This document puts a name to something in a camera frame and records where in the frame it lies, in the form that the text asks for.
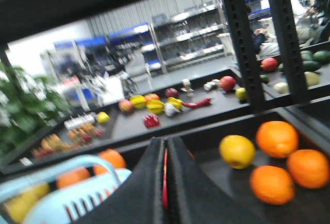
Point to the large orange fruit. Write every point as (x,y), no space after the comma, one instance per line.
(277,139)

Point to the small orange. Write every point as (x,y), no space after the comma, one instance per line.
(309,168)
(272,185)

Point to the small orange right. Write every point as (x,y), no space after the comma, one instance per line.
(309,168)

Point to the yellow lemon upper tray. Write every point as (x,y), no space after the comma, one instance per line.
(102,117)

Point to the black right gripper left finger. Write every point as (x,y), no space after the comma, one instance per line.
(139,198)

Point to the yellow brown pear fruit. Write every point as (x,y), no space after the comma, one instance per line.
(237,151)

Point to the small orange left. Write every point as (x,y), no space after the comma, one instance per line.
(272,185)

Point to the white garlic bulb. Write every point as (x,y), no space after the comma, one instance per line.
(170,110)

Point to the yellow apple front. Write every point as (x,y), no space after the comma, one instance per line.
(18,206)

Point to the orange with knob top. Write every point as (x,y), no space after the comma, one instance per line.
(72,177)

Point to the light blue plastic basket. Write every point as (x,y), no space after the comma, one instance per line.
(70,203)

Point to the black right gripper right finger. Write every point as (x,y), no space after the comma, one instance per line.
(193,197)

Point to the red apple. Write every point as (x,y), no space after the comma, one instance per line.
(164,189)

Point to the potted green plant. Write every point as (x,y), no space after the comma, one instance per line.
(28,104)

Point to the red chili pepper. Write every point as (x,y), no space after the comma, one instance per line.
(194,105)

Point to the round orange rear centre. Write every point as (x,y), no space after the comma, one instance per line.
(113,157)

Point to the black wooden produce stand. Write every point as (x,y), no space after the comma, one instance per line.
(238,106)

